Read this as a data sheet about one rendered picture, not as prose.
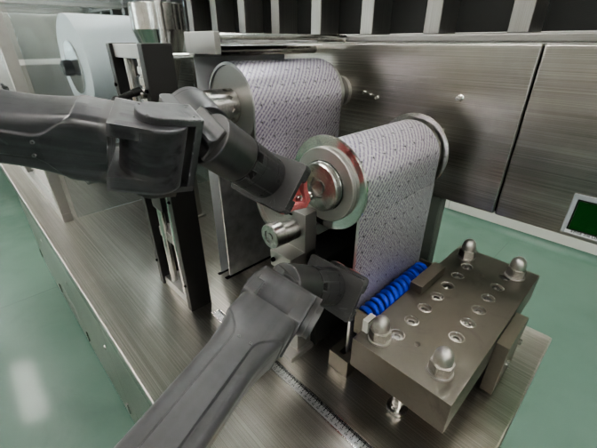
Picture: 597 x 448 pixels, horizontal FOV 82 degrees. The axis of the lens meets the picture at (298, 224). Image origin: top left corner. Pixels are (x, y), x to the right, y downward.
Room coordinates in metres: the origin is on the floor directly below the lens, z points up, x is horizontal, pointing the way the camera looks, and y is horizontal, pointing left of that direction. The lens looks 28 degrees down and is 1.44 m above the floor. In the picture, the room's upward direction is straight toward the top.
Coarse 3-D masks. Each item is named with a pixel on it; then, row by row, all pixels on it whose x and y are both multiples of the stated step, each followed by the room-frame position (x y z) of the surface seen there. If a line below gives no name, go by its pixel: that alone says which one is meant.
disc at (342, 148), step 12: (312, 144) 0.51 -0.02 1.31; (324, 144) 0.49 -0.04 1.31; (336, 144) 0.48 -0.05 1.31; (300, 156) 0.53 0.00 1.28; (348, 156) 0.46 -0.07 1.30; (360, 168) 0.45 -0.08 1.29; (360, 180) 0.45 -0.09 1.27; (360, 192) 0.44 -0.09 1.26; (360, 204) 0.44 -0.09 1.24; (348, 216) 0.46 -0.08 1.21; (360, 216) 0.44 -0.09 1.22; (336, 228) 0.47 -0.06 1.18
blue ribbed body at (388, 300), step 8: (416, 264) 0.58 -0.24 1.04; (424, 264) 0.58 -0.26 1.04; (408, 272) 0.55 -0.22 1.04; (416, 272) 0.55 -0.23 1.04; (400, 280) 0.52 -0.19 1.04; (408, 280) 0.53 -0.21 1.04; (392, 288) 0.50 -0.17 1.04; (400, 288) 0.50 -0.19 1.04; (408, 288) 0.52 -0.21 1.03; (376, 296) 0.49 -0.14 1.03; (384, 296) 0.48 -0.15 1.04; (392, 296) 0.48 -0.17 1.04; (400, 296) 0.50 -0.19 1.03; (368, 304) 0.46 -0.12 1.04; (376, 304) 0.47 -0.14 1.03; (384, 304) 0.47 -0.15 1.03; (368, 312) 0.44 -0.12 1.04; (376, 312) 0.44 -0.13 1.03
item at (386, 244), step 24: (432, 192) 0.61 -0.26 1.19; (384, 216) 0.49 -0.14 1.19; (408, 216) 0.55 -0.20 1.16; (360, 240) 0.45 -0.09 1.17; (384, 240) 0.50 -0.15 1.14; (408, 240) 0.57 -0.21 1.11; (360, 264) 0.46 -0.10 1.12; (384, 264) 0.51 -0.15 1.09; (408, 264) 0.58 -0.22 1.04; (384, 288) 0.52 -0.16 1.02
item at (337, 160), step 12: (312, 156) 0.50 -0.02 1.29; (324, 156) 0.48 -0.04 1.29; (336, 156) 0.47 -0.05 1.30; (336, 168) 0.47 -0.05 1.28; (348, 168) 0.46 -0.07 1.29; (348, 180) 0.45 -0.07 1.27; (348, 192) 0.45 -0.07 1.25; (348, 204) 0.45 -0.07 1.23; (324, 216) 0.48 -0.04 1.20; (336, 216) 0.46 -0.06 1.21
